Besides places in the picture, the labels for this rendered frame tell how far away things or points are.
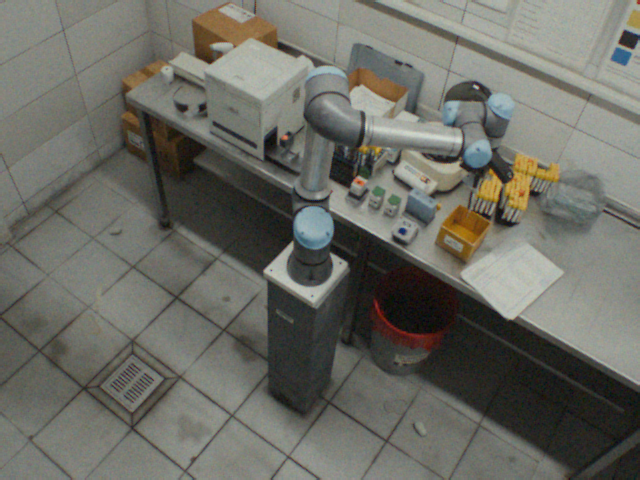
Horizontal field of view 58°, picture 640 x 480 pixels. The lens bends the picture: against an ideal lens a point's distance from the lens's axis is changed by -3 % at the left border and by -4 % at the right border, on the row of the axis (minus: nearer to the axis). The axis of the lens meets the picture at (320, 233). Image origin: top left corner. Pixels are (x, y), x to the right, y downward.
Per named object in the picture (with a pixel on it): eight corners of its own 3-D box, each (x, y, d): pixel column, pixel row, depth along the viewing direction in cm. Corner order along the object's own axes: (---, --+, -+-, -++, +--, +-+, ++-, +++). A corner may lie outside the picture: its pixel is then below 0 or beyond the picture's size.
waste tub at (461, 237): (433, 243, 206) (439, 225, 198) (452, 221, 213) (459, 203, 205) (466, 264, 201) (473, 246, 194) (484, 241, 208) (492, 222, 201)
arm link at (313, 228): (292, 264, 181) (294, 236, 171) (291, 230, 190) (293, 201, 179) (332, 264, 182) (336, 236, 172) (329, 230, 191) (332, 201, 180)
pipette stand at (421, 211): (401, 214, 214) (406, 195, 206) (412, 204, 217) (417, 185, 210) (424, 229, 210) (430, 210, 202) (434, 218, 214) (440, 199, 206)
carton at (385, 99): (317, 127, 240) (319, 98, 229) (355, 93, 256) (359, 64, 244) (368, 154, 232) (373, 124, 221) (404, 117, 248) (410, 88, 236)
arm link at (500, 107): (484, 90, 163) (512, 91, 164) (474, 120, 172) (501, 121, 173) (491, 108, 158) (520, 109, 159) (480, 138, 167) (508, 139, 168)
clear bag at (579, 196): (533, 210, 219) (550, 176, 205) (537, 180, 230) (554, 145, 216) (599, 230, 215) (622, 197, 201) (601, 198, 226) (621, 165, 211)
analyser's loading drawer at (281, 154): (258, 152, 226) (257, 142, 222) (268, 143, 230) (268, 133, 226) (301, 176, 220) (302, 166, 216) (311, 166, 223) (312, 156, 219)
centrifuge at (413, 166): (384, 171, 227) (389, 148, 217) (430, 137, 241) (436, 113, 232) (433, 206, 217) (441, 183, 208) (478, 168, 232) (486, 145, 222)
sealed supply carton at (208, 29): (193, 54, 267) (189, 18, 253) (231, 34, 279) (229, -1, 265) (240, 83, 255) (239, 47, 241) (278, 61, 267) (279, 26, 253)
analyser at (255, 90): (208, 131, 235) (201, 68, 212) (251, 97, 250) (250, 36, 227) (269, 165, 225) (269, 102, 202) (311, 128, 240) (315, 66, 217)
